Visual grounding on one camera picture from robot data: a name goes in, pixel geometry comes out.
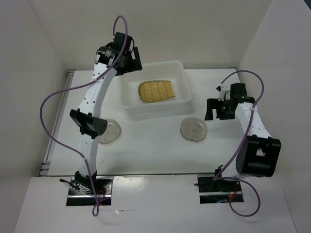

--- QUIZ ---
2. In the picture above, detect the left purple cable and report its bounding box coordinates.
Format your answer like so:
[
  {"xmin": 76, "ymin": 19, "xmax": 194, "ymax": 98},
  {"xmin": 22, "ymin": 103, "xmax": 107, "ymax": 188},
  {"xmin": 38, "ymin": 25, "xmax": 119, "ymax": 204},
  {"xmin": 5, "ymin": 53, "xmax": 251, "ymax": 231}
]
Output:
[{"xmin": 40, "ymin": 16, "xmax": 129, "ymax": 217}]

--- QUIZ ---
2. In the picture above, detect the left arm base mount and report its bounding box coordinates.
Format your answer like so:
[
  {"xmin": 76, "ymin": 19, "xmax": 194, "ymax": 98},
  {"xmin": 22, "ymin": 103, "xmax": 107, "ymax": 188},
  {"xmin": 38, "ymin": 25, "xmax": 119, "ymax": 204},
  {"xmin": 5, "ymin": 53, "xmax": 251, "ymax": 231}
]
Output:
[{"xmin": 59, "ymin": 176, "xmax": 113, "ymax": 206}]

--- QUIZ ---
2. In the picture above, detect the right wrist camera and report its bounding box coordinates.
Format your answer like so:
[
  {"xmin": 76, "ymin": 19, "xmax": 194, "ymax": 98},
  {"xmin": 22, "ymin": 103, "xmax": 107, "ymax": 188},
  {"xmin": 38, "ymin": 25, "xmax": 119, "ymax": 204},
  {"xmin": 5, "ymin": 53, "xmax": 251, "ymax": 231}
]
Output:
[{"xmin": 216, "ymin": 84, "xmax": 230, "ymax": 101}]

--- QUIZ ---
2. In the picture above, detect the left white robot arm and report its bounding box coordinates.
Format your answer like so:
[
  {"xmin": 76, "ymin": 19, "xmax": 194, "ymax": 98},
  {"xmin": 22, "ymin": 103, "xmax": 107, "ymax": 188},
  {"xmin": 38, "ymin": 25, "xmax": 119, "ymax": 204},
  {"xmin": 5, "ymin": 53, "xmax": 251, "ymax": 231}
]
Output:
[{"xmin": 69, "ymin": 32, "xmax": 142, "ymax": 194}]

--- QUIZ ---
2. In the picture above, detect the purple cable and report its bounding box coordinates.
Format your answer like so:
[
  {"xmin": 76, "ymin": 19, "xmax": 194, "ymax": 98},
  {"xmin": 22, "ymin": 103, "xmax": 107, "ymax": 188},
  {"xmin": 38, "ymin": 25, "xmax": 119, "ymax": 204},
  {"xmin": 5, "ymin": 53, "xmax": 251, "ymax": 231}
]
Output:
[
  {"xmin": 40, "ymin": 16, "xmax": 129, "ymax": 217},
  {"xmin": 213, "ymin": 70, "xmax": 265, "ymax": 217}
]

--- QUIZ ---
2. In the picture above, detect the bamboo woven tray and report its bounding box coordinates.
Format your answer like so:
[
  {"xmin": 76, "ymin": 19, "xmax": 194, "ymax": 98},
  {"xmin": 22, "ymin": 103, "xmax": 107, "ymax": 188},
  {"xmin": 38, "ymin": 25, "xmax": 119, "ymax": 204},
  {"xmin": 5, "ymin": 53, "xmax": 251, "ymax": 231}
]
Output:
[{"xmin": 138, "ymin": 80, "xmax": 175, "ymax": 103}]

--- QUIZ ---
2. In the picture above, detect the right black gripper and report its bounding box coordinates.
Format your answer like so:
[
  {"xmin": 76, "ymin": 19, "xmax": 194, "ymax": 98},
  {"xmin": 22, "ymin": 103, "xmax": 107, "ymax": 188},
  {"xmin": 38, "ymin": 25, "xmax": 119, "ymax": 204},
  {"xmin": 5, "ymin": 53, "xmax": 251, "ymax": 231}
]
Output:
[{"xmin": 205, "ymin": 98, "xmax": 235, "ymax": 120}]

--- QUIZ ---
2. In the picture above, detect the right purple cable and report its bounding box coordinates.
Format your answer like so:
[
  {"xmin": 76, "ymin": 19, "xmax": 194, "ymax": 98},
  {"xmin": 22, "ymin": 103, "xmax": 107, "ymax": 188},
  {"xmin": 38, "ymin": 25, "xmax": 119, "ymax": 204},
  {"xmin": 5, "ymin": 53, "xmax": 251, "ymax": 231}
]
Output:
[{"xmin": 213, "ymin": 70, "xmax": 265, "ymax": 217}]

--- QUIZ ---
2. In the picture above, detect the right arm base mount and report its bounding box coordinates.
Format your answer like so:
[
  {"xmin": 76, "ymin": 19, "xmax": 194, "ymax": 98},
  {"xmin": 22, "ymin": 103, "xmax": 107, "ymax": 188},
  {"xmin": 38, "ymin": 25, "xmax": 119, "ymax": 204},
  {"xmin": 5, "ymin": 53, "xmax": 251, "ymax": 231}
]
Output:
[{"xmin": 194, "ymin": 174, "xmax": 244, "ymax": 204}]

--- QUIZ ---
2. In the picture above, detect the aluminium table rail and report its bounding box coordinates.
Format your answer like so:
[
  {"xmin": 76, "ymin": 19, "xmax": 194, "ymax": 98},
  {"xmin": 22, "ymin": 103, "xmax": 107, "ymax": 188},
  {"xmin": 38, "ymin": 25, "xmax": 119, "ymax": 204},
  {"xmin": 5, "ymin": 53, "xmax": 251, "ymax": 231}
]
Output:
[{"xmin": 39, "ymin": 69, "xmax": 76, "ymax": 177}]

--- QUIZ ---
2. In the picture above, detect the white plastic bin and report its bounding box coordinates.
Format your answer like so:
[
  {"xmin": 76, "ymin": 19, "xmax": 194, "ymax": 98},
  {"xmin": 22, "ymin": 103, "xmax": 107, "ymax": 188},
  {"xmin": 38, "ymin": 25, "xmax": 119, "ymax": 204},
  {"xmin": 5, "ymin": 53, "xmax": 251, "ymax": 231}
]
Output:
[{"xmin": 117, "ymin": 60, "xmax": 192, "ymax": 119}]

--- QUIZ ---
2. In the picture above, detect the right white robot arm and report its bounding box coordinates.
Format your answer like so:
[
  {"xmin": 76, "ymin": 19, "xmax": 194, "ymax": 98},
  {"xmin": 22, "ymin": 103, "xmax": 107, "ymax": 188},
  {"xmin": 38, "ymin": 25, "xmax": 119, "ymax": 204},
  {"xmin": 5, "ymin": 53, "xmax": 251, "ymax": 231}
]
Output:
[{"xmin": 205, "ymin": 83, "xmax": 281, "ymax": 191}]

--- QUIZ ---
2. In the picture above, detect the clear glass plate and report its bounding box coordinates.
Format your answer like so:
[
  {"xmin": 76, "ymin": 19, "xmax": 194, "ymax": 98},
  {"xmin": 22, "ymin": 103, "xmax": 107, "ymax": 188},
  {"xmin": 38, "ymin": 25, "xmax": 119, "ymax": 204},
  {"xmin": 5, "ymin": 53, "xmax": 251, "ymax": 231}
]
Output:
[
  {"xmin": 180, "ymin": 117, "xmax": 207, "ymax": 142},
  {"xmin": 99, "ymin": 118, "xmax": 121, "ymax": 145}
]

